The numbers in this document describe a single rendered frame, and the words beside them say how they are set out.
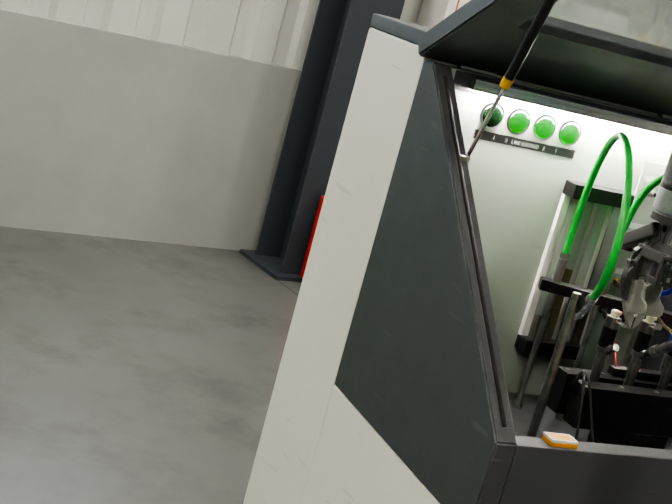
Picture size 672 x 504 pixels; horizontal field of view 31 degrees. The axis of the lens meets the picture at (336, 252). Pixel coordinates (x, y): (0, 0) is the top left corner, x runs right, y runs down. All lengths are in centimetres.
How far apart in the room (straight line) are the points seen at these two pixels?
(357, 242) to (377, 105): 27
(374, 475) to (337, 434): 18
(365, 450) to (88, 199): 390
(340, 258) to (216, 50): 371
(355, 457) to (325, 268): 43
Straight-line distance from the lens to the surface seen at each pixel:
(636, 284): 216
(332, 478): 237
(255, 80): 618
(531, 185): 239
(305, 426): 250
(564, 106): 235
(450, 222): 207
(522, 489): 194
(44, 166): 587
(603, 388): 223
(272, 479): 264
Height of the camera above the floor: 158
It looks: 13 degrees down
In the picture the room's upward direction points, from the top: 15 degrees clockwise
